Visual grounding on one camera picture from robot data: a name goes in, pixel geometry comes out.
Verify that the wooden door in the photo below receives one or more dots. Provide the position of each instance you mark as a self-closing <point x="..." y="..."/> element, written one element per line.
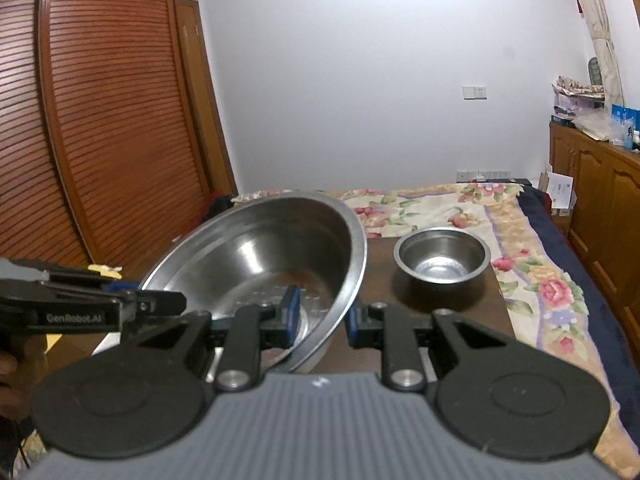
<point x="205" y="100"/>

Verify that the blue box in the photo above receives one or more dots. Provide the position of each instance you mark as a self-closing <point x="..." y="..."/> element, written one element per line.
<point x="625" y="125"/>

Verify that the floral bed cover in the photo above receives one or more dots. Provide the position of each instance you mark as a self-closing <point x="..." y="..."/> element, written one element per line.
<point x="590" y="320"/>

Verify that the small black fan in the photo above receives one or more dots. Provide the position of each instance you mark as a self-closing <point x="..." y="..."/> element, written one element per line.
<point x="595" y="71"/>

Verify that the yellow plush toy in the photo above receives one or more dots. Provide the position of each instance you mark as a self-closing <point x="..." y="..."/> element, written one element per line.
<point x="105" y="270"/>

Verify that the white wall switch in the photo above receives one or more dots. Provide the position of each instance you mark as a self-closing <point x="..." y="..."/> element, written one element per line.
<point x="474" y="92"/>

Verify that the wooden louvered wardrobe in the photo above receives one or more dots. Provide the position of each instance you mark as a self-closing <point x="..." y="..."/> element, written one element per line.
<point x="100" y="110"/>

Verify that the clear plastic bag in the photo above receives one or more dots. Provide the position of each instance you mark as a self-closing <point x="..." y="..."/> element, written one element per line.
<point x="595" y="126"/>

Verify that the cream patterned curtain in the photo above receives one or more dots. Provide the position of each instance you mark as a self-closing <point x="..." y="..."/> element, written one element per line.
<point x="600" y="25"/>

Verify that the white cardboard box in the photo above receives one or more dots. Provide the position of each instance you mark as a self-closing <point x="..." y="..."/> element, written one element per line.
<point x="560" y="192"/>

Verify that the wall socket strip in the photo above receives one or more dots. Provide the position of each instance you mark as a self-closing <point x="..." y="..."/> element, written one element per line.
<point x="482" y="175"/>

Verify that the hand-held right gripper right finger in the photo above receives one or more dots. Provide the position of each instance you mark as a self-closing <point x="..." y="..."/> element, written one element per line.
<point x="354" y="325"/>

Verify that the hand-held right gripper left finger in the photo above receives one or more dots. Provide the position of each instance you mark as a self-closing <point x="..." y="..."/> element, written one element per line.
<point x="290" y="317"/>

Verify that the dark clothing pile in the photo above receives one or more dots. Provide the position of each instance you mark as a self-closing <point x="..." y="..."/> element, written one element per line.
<point x="220" y="207"/>

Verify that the small steel bowl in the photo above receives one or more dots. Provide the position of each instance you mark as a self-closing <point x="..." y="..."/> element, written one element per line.
<point x="440" y="260"/>

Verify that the wooden sideboard cabinet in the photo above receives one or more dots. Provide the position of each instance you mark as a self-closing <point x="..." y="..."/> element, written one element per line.
<point x="600" y="200"/>

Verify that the patterned cloth bundle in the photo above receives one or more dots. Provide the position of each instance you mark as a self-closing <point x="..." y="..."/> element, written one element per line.
<point x="577" y="85"/>

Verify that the purple package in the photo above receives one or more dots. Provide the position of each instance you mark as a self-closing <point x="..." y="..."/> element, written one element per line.
<point x="577" y="103"/>

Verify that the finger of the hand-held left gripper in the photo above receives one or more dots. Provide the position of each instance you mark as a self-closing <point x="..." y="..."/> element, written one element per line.
<point x="75" y="277"/>
<point x="150" y="305"/>

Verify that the large steel bowl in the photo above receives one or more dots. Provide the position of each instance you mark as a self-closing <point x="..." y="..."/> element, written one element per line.
<point x="260" y="260"/>

